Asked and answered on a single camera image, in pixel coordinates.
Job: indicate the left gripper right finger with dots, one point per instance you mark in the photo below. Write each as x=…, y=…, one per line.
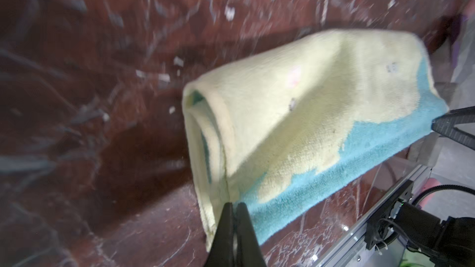
x=247, y=252

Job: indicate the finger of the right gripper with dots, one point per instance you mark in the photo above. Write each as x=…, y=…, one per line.
x=446, y=126

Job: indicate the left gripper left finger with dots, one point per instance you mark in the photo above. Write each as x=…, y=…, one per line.
x=221, y=253

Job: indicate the yellow teal whale towel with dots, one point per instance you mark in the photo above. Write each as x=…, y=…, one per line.
x=285, y=129

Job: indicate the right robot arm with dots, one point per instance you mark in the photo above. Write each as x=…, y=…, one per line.
x=449, y=243

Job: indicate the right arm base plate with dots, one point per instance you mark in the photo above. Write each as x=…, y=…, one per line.
x=375, y=231

